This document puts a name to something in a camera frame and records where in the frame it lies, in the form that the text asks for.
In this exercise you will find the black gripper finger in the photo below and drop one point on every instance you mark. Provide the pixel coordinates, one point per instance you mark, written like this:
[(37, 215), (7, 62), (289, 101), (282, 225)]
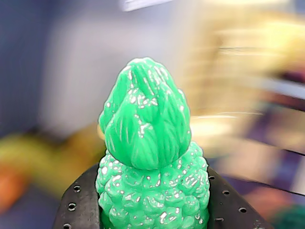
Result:
[(81, 205), (228, 205)]

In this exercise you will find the green toy pineapple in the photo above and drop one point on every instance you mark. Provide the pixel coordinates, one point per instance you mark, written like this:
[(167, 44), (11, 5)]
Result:
[(147, 119)]

